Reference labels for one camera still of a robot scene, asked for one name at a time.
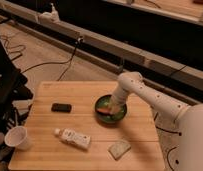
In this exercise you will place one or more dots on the black chair frame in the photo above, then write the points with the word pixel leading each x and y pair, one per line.
pixel 12 87

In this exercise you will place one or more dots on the green bowl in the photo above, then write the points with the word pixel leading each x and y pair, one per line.
pixel 103 102

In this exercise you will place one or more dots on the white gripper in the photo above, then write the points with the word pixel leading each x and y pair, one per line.
pixel 118 99

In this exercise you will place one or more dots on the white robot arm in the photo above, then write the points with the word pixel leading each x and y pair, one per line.
pixel 188 117

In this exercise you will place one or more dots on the white object on rail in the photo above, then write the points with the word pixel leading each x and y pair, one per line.
pixel 52 16

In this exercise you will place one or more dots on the white plastic bottle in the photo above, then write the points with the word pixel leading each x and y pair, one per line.
pixel 72 137

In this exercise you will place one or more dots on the black phone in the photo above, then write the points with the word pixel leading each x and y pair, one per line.
pixel 59 107

